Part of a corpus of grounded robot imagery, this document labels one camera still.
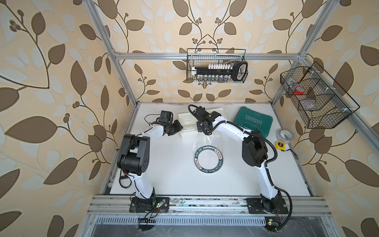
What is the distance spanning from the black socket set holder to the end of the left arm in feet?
0.94

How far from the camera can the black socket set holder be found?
825 mm

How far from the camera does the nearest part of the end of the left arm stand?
756 millimetres
